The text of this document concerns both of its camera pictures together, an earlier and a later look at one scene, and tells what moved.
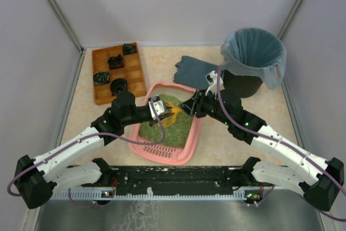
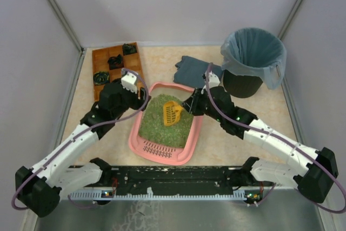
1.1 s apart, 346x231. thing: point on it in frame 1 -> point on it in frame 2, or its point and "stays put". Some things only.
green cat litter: (179, 134) stays put
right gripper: (194, 105) stays put
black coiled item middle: (115, 63) stays put
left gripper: (164, 117) -> (138, 99)
